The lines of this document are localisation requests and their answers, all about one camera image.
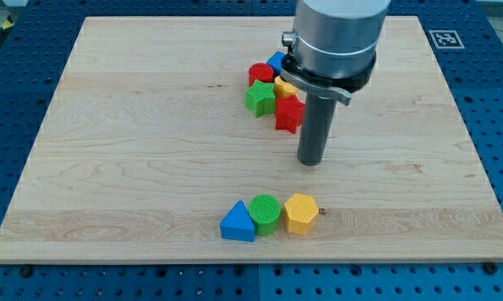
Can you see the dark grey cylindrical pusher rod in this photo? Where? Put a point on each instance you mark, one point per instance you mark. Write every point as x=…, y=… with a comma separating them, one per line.
x=315, y=129

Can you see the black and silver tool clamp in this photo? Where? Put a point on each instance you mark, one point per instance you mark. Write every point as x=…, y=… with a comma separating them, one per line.
x=340, y=90

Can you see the red star block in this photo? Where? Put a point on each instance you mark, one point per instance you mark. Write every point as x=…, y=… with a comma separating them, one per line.
x=289, y=113

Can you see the green star block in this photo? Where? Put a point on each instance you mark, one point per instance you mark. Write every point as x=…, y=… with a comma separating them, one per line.
x=260, y=98

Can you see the blue cube block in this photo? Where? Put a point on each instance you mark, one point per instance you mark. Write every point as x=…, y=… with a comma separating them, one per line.
x=275, y=62

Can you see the fiducial marker tag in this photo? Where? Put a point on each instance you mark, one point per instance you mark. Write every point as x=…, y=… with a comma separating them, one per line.
x=446, y=39

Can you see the wooden board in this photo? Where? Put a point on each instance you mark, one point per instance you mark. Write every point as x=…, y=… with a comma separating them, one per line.
x=147, y=145

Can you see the yellow hexagon block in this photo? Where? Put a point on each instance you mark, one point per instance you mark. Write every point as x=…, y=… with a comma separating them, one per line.
x=301, y=213

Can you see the yellow heart block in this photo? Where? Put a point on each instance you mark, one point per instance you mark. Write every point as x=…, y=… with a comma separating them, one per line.
x=283, y=89

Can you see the red cylinder block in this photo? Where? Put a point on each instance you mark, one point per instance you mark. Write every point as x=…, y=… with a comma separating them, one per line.
x=262, y=72

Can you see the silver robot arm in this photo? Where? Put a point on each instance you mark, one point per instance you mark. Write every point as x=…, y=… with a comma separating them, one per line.
x=331, y=52

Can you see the green circle block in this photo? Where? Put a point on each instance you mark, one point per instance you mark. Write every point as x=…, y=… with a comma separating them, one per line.
x=264, y=211

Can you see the blue triangle block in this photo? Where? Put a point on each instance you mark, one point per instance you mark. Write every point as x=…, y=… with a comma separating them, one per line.
x=237, y=224

